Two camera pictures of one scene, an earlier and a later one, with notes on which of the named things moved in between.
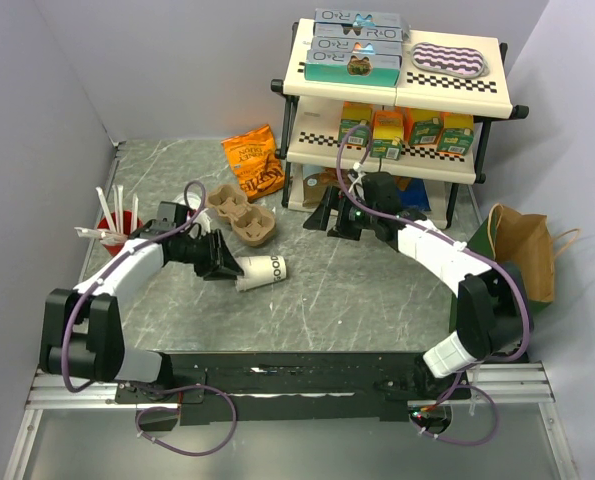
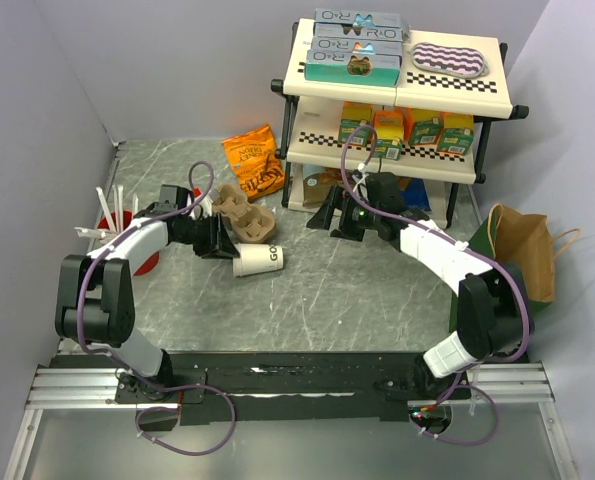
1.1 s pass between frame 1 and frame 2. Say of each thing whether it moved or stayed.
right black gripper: stayed
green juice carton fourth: stayed
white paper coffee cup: moved
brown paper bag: stayed
